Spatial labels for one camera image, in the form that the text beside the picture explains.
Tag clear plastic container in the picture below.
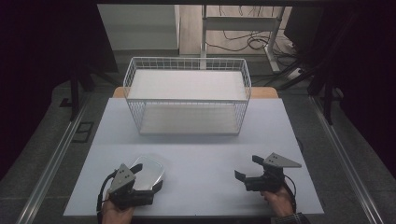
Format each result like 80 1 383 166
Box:
129 155 165 191

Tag black floor cables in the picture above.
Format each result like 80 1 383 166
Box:
205 5 300 68

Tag white cabinet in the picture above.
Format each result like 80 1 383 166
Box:
96 4 181 51

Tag black floor frame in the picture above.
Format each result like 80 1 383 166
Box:
72 120 95 144

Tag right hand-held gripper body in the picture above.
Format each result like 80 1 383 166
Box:
244 151 303 193

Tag white wire basket shelf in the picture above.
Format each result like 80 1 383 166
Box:
122 56 253 136

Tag person's right hand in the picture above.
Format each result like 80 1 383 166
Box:
260 186 296 218

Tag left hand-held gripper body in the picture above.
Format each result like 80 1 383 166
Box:
106 163 155 210

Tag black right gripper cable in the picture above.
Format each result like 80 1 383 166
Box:
282 173 298 214

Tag aluminium rail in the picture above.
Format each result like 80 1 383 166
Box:
308 94 386 224
15 92 92 224

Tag white metal desk frame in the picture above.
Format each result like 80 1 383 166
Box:
200 4 287 73

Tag black stand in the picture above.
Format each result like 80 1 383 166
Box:
59 60 120 123
278 12 359 126

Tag white power strip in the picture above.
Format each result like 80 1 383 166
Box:
285 67 304 81

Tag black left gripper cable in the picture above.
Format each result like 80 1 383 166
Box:
95 172 119 222

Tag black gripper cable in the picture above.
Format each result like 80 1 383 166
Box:
95 172 119 222
282 173 298 214

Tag person's left hand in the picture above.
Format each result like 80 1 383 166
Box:
101 189 135 224

